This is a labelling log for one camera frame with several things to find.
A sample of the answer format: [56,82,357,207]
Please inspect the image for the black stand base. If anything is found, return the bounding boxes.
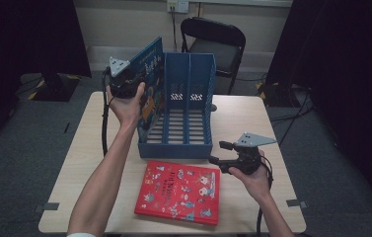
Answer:
[27,72,82,103]
[255,80,310,109]

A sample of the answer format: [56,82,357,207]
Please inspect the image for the person's right hand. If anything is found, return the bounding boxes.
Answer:
[228,149,274,204]

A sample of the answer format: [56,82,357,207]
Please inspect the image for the right hand-held gripper cable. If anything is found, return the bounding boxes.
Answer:
[255,155,275,237]

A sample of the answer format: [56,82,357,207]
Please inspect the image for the grey tape strip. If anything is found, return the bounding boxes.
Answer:
[285,198,308,209]
[34,201,60,213]

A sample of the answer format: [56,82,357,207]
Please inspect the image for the person's left hand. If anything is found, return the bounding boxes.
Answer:
[106,81,147,130]

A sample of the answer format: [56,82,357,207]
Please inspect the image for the white wall socket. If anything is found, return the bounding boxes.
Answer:
[166,0,190,15]

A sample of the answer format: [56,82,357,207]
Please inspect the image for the black curtain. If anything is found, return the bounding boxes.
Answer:
[0,0,93,156]
[264,0,372,213]

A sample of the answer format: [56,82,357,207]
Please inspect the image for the black folding chair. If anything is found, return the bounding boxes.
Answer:
[180,16,248,96]

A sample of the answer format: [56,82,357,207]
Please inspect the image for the blue plastic file rack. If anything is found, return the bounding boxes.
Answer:
[136,51,217,160]

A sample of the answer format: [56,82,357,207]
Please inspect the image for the black wall socket cable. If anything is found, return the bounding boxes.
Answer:
[170,6,179,52]

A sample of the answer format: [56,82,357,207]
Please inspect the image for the hand-held gripper cable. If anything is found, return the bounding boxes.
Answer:
[101,66,112,158]
[255,155,275,237]

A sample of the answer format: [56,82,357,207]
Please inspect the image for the red picture book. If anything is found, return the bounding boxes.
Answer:
[133,159,222,227]

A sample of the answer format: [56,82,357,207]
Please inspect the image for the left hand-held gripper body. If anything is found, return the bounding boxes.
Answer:
[107,55,141,100]

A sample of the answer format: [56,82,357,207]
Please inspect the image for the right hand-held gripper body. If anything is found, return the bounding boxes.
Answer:
[225,131,278,176]

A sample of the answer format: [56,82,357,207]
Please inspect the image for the blue monster picture book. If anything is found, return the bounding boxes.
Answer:
[128,36,167,133]

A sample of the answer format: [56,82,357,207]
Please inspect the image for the left hand-held gripper cable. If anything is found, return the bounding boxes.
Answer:
[101,66,112,158]

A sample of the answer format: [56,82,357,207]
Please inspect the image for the black floor cables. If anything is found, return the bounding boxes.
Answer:
[267,88,317,148]

